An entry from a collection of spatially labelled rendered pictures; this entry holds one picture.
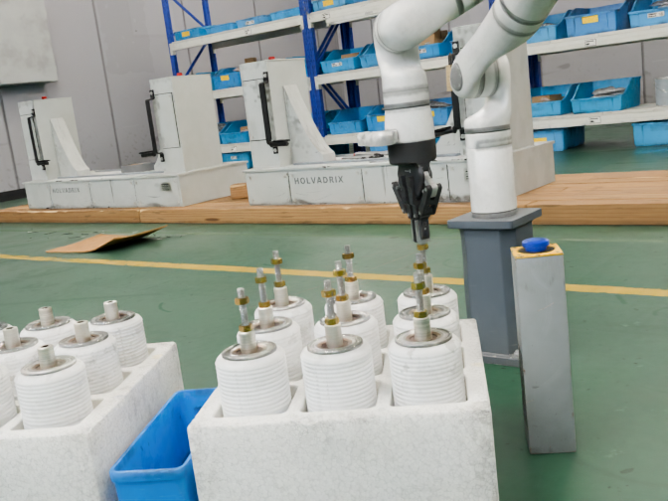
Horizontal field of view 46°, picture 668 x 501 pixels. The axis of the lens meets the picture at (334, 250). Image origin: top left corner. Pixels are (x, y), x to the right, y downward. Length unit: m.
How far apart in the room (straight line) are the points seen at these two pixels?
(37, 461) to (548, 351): 0.74
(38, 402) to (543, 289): 0.73
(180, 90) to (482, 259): 3.17
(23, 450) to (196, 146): 3.57
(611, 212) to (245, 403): 2.18
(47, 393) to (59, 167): 4.61
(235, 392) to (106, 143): 7.68
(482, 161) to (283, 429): 0.78
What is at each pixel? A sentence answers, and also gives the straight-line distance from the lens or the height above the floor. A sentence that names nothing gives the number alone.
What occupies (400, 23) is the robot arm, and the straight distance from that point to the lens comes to 1.19.
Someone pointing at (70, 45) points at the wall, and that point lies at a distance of 8.58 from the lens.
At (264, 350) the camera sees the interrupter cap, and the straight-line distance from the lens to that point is 1.07.
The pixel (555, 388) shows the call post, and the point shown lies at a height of 0.11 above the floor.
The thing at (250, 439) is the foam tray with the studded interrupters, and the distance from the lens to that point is 1.05.
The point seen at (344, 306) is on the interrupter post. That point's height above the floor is 0.27.
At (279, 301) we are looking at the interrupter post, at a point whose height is 0.26.
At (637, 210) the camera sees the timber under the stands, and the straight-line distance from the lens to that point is 3.02.
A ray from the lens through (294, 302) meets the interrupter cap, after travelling 1.30.
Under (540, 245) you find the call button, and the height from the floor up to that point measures 0.33.
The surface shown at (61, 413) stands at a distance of 1.17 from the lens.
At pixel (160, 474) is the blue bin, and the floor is 0.11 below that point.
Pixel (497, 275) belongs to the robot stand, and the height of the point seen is 0.19.
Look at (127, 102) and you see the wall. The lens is 8.88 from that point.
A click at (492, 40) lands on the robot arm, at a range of 1.49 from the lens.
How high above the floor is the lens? 0.57
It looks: 11 degrees down
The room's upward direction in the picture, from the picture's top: 7 degrees counter-clockwise
